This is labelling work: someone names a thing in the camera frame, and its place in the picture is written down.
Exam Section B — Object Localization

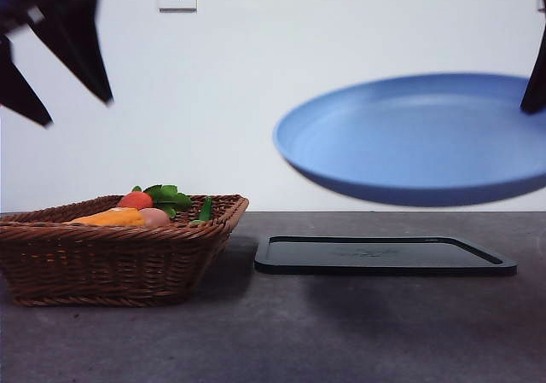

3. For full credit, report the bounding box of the orange carrot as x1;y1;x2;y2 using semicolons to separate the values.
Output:
117;190;154;210

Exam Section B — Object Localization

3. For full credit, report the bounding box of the blue round plate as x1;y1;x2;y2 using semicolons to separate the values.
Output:
272;73;546;208

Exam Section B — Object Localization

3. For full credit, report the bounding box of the brown egg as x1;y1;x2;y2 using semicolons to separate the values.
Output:
138;207;171;229

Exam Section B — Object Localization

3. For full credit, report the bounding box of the green leafy vegetable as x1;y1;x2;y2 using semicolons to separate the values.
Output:
131;183;194;218

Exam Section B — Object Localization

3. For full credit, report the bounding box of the brown wicker basket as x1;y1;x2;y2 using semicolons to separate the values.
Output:
0;194;250;308

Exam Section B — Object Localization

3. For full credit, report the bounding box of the dark rectangular tray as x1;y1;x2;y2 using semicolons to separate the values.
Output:
253;235;519;278

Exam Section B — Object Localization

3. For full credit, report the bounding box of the green pepper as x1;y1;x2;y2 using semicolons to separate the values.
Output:
189;196;213;225

